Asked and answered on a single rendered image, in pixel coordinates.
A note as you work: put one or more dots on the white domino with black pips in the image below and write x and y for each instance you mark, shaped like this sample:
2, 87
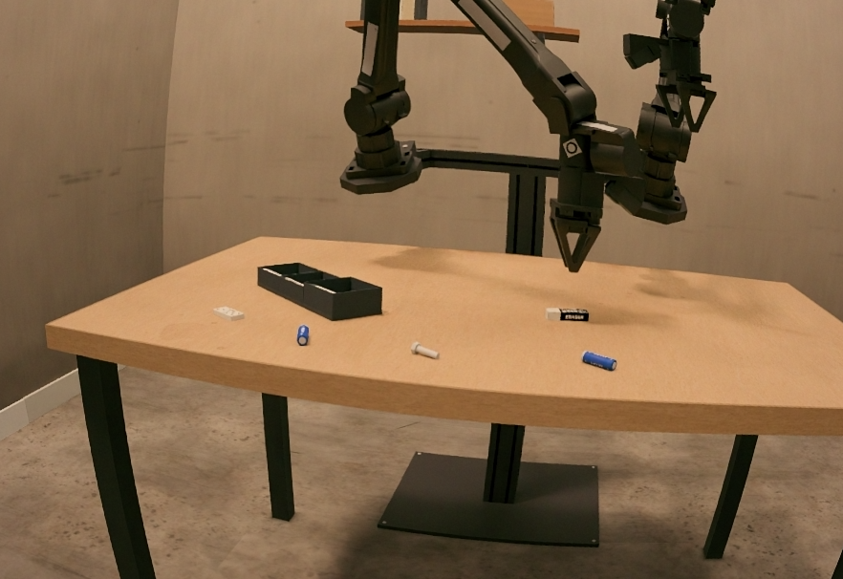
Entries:
228, 313

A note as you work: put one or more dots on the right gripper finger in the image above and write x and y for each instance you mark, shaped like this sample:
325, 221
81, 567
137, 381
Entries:
563, 229
578, 247

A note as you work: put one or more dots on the black and white eraser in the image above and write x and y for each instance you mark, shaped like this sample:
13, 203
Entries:
567, 315

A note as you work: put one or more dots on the beige bolt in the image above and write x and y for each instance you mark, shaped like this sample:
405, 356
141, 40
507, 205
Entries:
418, 349

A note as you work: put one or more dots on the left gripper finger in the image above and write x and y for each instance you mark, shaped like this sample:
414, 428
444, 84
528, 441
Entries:
709, 96
663, 90

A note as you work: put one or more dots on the blue aa battery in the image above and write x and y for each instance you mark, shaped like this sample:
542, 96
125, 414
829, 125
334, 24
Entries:
303, 335
599, 360

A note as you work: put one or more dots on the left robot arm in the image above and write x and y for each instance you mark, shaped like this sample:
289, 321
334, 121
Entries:
686, 23

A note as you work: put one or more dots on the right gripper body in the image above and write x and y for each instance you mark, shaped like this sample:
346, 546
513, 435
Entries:
568, 199

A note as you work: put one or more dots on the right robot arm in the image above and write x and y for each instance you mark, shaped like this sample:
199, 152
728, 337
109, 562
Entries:
569, 109

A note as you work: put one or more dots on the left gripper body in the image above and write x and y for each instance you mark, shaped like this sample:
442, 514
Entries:
682, 77

